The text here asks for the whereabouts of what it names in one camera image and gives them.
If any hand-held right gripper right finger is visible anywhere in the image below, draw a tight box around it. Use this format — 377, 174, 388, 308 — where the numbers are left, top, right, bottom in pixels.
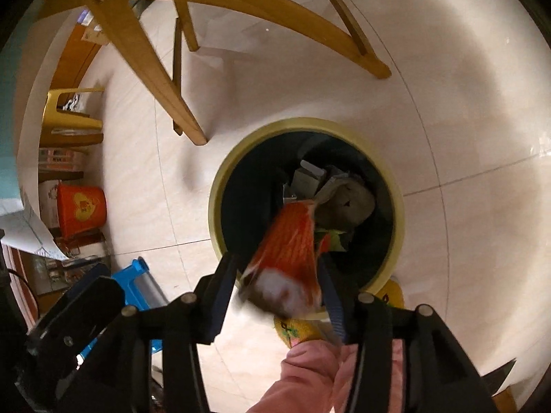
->
318, 253, 500, 413

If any crumpled grey paper bag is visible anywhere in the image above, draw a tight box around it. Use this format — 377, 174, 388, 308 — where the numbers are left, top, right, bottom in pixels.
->
313, 176, 377, 230

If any yellow plastic stool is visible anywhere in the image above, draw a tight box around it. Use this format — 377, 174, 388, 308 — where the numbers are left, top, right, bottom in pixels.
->
41, 87, 106, 148

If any orange red snack packet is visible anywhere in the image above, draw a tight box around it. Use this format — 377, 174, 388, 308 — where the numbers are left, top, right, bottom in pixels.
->
235, 200, 332, 320

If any red plastic bucket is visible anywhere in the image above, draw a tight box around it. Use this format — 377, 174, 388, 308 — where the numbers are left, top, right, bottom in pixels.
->
55, 182, 108, 240

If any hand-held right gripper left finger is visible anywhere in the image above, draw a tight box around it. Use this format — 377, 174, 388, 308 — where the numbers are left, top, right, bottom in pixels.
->
60, 252, 239, 413

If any pink trouser leg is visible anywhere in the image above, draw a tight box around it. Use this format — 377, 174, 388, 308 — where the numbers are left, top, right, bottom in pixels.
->
247, 340, 405, 413

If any yellow green trash bin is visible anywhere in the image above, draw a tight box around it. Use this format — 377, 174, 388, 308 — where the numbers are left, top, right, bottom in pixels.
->
208, 117, 405, 297

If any blue plastic stool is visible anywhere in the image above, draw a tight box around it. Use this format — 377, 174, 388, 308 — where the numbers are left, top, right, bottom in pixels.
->
77, 257, 169, 364

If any grey carton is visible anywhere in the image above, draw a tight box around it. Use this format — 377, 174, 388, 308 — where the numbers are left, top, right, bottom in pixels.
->
283, 160, 328, 202

